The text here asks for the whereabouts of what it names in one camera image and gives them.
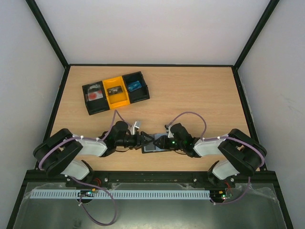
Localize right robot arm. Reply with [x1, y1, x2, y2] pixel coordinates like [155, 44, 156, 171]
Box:
[153, 123, 267, 187]

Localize dark picture card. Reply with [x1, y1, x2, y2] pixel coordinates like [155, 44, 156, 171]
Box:
[107, 86, 123, 96]

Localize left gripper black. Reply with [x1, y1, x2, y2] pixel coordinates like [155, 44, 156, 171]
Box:
[116, 131, 154, 150]

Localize blue card in bin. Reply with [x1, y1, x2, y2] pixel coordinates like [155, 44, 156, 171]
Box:
[127, 81, 142, 93]

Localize light blue cable duct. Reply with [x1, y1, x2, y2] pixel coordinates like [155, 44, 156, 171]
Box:
[30, 189, 210, 200]

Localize yellow bin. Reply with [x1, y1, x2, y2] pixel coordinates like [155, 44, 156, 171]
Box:
[102, 76, 131, 110]

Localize black card holder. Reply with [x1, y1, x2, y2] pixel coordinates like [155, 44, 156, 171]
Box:
[142, 133, 169, 154]

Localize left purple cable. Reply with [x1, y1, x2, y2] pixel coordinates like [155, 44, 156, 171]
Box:
[38, 110, 132, 225]

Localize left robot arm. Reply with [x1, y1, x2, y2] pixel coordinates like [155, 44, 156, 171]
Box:
[33, 121, 154, 180]

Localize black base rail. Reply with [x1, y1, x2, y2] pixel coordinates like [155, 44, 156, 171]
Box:
[22, 170, 279, 190]

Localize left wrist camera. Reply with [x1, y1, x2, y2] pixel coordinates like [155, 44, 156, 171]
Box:
[130, 121, 141, 135]

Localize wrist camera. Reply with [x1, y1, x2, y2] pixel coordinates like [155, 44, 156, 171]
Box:
[164, 124, 173, 138]
[130, 121, 141, 135]

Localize black cage frame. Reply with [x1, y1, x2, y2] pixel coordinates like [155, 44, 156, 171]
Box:
[7, 0, 294, 229]

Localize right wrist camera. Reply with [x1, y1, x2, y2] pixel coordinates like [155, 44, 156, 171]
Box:
[164, 124, 173, 138]

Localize black bin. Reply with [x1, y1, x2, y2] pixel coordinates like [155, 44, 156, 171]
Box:
[122, 71, 150, 104]
[82, 81, 110, 115]

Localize red white card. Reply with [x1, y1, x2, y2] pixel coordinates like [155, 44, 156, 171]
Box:
[87, 83, 105, 101]

